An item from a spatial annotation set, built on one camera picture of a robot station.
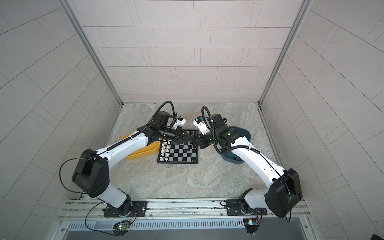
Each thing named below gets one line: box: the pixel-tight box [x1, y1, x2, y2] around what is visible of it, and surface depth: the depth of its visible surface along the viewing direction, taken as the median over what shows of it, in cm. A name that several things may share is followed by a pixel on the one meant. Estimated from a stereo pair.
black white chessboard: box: [156, 129, 199, 164], surface depth 90 cm
